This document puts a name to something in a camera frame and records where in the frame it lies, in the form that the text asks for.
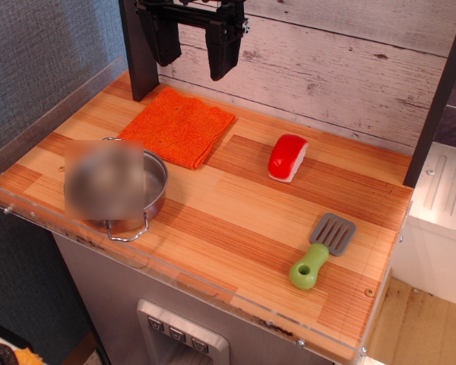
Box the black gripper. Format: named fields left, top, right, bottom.
left=134, top=1, right=250, bottom=81

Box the red and white toy sushi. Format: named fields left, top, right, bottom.
left=268, top=134, right=309, bottom=183

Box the orange knitted cloth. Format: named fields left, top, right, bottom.
left=119, top=87, right=236, bottom=170

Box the yellow object bottom left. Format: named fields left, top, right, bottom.
left=14, top=348, right=44, bottom=365

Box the clear acrylic table guard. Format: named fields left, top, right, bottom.
left=0, top=74, right=412, bottom=364

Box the grey toy fridge cabinet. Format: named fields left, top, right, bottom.
left=53, top=234, right=329, bottom=364

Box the silver dispenser button panel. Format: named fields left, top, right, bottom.
left=137, top=299, right=230, bottom=364

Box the white toy sink unit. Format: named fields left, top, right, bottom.
left=391, top=143, right=456, bottom=304

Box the steel pot with handles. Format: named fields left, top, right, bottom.
left=63, top=137, right=169, bottom=243

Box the grey spatula with green handle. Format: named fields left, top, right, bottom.
left=289, top=213, right=356, bottom=290

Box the dark right vertical post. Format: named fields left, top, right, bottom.
left=403, top=35, right=456, bottom=188

